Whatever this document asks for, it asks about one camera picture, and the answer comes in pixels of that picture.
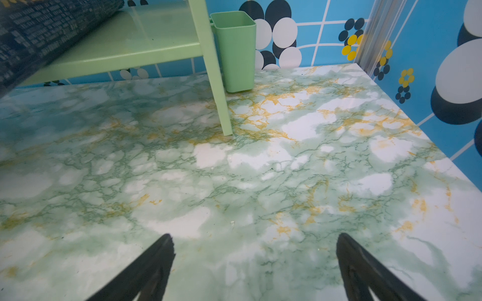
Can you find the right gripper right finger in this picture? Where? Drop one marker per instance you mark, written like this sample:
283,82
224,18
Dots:
364,276

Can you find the green plastic cup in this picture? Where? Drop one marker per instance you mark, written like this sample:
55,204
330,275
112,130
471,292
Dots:
236,37

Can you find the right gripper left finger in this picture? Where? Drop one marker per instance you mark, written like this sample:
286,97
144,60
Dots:
145,278

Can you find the green two-tier wooden shelf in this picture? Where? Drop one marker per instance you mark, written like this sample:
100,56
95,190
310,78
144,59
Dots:
145,35

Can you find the dark blue Barilla spaghetti package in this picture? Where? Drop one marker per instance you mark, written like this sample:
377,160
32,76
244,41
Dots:
35,33

